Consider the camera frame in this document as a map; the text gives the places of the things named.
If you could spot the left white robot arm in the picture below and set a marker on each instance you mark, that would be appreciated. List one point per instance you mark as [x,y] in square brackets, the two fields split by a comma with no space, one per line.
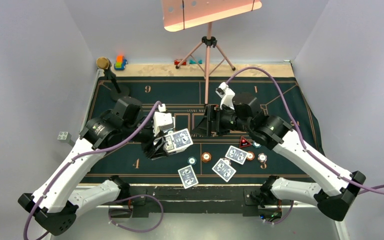
[55,205]

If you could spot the red triangular dealer button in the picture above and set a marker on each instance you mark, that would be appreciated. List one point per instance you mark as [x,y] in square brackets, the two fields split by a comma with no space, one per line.
[244,143]

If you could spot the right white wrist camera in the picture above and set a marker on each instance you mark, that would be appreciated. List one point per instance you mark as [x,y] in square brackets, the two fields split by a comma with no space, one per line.
[226,94]

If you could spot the dark green poker mat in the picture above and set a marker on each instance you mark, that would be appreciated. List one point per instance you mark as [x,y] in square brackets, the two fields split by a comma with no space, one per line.
[184,99]

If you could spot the teal toy block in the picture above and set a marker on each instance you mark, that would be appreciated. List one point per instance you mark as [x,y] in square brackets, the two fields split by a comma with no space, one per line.
[193,62]

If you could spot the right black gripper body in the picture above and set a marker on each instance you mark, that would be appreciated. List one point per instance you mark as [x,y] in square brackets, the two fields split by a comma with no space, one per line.
[226,120]

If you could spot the orange poker chip stack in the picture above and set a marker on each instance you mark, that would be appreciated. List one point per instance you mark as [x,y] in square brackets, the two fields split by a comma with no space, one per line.
[206,157]

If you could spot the blue playing card deck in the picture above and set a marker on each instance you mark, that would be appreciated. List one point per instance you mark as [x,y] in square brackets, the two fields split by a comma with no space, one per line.
[166,147]

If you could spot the pink poker chip stack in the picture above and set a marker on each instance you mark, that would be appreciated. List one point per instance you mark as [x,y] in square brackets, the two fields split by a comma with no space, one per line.
[227,161]

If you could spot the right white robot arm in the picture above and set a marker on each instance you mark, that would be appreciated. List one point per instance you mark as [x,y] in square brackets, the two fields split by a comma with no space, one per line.
[333,189]

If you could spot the green poker chip stack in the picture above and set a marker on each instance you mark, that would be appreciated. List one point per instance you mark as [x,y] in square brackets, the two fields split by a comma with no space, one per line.
[192,161]

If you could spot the pink music stand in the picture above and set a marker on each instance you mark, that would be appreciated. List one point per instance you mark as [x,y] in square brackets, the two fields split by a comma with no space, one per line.
[180,15]

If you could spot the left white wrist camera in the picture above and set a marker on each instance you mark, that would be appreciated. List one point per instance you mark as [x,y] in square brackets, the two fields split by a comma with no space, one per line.
[163,121]

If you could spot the red toy block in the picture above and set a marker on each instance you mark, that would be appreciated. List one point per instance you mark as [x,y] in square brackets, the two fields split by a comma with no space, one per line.
[180,62]

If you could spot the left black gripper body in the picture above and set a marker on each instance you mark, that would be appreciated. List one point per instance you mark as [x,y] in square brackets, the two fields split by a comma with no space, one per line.
[149,147]

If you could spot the grey lego block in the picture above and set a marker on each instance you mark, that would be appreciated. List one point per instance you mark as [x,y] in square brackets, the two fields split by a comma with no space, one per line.
[65,137]

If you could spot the gold round knob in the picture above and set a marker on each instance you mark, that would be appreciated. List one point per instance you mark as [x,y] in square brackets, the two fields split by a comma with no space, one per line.
[103,63]

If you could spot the next card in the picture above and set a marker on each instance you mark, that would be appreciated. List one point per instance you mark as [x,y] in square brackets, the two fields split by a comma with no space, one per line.
[179,141]

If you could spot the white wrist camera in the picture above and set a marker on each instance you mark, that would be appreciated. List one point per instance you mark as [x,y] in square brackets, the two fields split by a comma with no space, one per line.
[163,121]
[226,94]

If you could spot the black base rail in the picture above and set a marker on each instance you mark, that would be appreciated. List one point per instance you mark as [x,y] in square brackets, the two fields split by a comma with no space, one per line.
[243,199]

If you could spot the colourful toy block stack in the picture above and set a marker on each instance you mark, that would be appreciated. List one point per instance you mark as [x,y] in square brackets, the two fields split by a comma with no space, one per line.
[120,63]

